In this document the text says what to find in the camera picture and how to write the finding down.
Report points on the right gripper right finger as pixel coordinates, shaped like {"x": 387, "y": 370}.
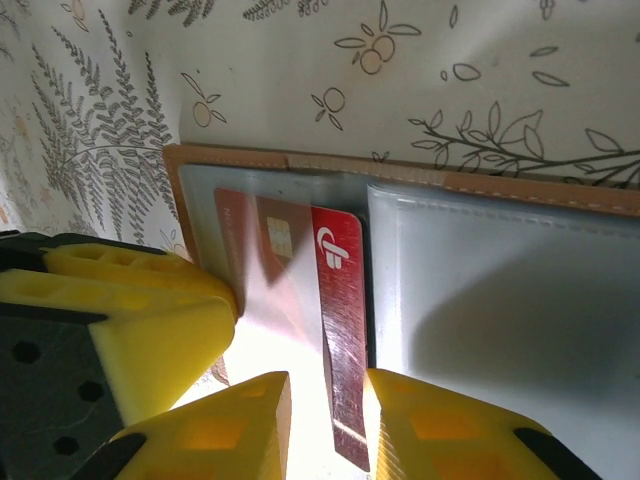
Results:
{"x": 450, "y": 440}

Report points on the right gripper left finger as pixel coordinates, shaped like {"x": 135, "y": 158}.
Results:
{"x": 225, "y": 430}

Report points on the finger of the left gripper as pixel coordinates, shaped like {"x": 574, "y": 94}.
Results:
{"x": 160, "y": 355}
{"x": 125, "y": 280}

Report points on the red credit card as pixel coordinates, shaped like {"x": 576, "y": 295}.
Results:
{"x": 340, "y": 280}

